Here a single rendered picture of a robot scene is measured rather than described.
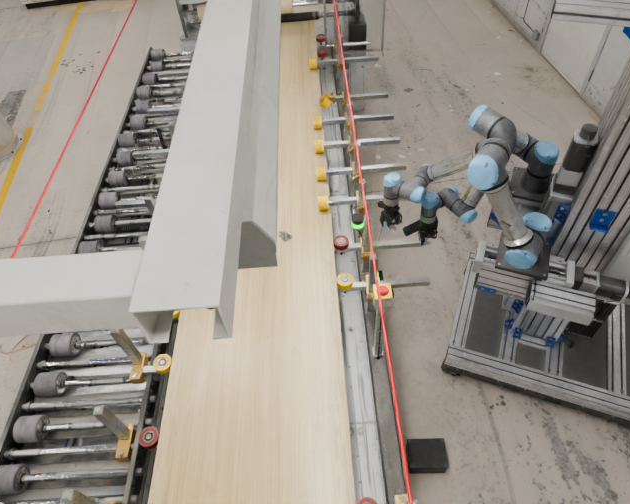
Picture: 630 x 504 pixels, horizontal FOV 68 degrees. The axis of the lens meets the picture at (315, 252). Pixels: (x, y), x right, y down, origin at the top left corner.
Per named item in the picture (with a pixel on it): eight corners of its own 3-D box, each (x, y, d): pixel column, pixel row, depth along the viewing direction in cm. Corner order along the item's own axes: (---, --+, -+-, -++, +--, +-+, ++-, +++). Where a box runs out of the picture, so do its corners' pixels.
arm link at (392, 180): (397, 184, 206) (380, 178, 210) (396, 202, 214) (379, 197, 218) (405, 174, 210) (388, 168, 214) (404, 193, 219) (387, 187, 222)
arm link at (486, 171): (548, 248, 198) (503, 138, 175) (537, 273, 190) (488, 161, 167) (520, 249, 207) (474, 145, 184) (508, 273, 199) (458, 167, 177)
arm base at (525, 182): (550, 177, 246) (557, 162, 239) (548, 196, 237) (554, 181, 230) (520, 171, 250) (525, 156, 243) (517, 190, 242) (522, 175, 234)
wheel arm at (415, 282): (427, 281, 236) (428, 276, 232) (428, 287, 234) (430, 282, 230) (340, 287, 237) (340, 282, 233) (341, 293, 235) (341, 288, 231)
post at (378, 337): (381, 348, 226) (386, 295, 192) (382, 358, 223) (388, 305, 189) (372, 349, 226) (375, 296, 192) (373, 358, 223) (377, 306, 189)
